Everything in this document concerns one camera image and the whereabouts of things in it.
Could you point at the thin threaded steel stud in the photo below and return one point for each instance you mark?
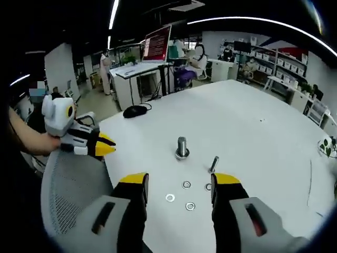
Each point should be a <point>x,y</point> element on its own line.
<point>214,163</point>

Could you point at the ceiling light strip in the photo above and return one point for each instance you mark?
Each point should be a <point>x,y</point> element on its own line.
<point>263,21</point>

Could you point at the green potted plant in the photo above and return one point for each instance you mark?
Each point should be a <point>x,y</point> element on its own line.
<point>327,150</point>

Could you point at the purple cloth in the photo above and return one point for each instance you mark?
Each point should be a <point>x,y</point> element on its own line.
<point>184,76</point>

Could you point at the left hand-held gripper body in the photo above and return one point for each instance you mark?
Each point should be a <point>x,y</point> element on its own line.
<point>56,116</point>

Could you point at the black monitor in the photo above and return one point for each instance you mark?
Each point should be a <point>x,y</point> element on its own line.
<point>242,46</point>

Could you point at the black computer mouse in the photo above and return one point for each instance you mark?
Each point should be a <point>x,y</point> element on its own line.
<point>134,111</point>

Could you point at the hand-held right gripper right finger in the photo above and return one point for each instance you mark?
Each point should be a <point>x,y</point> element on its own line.
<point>229,195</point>

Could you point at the white cabinet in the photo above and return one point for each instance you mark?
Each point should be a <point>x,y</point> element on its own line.
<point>221,69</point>

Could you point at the storage shelf with white bins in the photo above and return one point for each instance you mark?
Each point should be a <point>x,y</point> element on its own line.
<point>279,63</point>

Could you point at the white background desk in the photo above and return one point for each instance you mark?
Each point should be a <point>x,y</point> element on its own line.
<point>297,97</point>

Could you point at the thick threaded steel stud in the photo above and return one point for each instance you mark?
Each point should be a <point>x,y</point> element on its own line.
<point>182,143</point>

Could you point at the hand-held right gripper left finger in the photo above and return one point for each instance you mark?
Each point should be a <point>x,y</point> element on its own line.
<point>131,200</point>

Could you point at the grey mesh office chair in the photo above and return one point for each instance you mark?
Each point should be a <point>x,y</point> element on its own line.
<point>71,189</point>

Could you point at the white standing desk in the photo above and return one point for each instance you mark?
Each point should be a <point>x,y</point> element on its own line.
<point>123,89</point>

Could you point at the small steel washer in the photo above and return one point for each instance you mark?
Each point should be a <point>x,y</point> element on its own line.
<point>186,206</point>
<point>206,187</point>
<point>183,185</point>
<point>166,197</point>

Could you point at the person's left hand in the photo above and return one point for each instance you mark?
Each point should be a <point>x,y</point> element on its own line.
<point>51,143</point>

